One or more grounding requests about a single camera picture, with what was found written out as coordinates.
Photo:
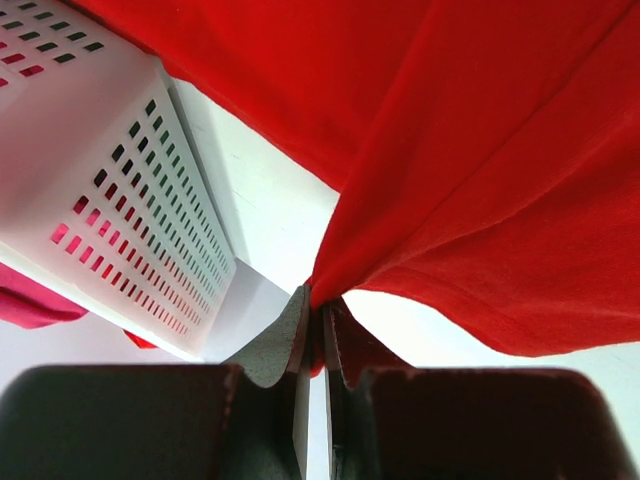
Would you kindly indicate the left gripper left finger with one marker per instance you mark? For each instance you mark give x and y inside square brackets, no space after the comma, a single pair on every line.
[245,418]

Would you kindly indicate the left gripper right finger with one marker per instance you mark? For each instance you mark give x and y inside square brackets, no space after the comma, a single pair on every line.
[390,420]

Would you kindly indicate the white plastic basket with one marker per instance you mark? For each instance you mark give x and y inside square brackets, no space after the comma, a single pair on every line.
[102,200]

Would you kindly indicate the red t shirt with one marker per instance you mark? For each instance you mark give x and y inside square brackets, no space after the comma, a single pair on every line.
[139,342]
[486,153]

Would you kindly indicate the pink t shirt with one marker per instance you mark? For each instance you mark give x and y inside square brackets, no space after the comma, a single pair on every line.
[30,305]

